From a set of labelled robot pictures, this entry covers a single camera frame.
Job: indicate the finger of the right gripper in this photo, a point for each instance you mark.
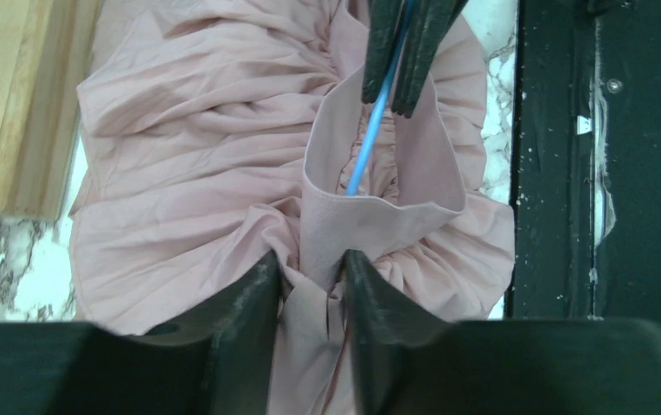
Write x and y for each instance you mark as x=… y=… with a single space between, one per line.
x=384 y=17
x=428 y=24

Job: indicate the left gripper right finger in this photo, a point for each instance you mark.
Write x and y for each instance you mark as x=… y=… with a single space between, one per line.
x=405 y=360

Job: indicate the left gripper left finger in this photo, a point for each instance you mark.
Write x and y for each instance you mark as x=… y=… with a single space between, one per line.
x=215 y=358

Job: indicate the blue wire hanger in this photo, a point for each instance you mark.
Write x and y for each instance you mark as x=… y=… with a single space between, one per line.
x=376 y=115

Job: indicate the pink clothes pile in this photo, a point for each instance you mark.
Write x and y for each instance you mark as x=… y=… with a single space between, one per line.
x=217 y=131

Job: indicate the wooden hanger rack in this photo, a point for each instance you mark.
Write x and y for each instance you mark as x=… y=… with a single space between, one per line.
x=45 y=52

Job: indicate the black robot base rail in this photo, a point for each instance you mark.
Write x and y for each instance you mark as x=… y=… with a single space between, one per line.
x=586 y=169

